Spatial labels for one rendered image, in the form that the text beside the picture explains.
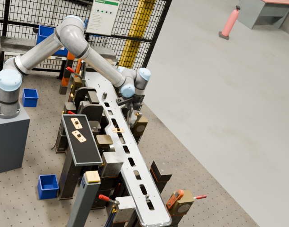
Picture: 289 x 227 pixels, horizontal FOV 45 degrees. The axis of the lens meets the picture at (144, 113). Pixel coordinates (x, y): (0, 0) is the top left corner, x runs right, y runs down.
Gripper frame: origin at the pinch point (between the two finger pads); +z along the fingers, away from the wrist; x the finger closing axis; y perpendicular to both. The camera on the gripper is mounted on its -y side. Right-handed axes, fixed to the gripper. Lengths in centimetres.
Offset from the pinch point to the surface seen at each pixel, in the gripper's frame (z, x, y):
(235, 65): 100, 278, 350
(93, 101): -6.9, 5.1, -20.5
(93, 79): 11, 55, -2
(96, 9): -24, 101, 2
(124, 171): 11.6, -33.9, -6.6
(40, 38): -2, 84, -40
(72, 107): 4.2, 11.9, -29.4
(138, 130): 14.1, 3.4, 17.5
